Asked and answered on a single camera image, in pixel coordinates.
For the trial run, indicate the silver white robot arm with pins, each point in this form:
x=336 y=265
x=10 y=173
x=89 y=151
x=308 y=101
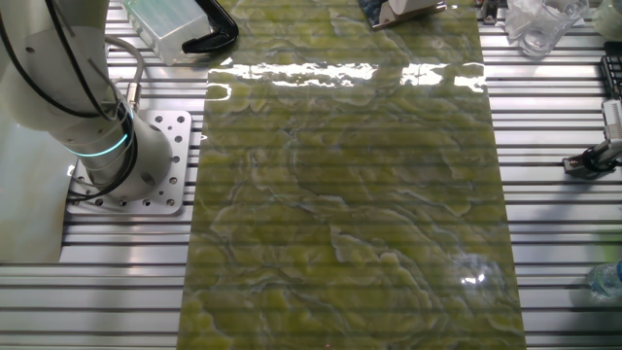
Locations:
x=48 y=73

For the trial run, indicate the black C-clamp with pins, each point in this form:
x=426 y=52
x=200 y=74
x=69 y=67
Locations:
x=218 y=34

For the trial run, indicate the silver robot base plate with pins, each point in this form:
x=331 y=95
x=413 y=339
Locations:
x=175 y=146

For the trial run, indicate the clear plastic cup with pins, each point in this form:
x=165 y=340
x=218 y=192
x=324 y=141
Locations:
x=559 y=29

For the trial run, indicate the metal camera mount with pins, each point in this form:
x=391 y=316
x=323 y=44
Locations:
x=590 y=160

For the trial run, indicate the translucent plastic box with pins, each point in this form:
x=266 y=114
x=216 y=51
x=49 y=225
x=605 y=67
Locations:
x=167 y=26

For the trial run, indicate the black keyboard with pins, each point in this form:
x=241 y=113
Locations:
x=613 y=73

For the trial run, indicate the pale green container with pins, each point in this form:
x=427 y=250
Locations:
x=610 y=17

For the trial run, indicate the metal bracket with bolt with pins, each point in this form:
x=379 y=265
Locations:
x=488 y=12

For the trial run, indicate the clear water bottle blue cap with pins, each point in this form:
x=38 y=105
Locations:
x=606 y=281

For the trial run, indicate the green marble pattern mat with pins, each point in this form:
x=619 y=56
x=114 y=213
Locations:
x=340 y=219

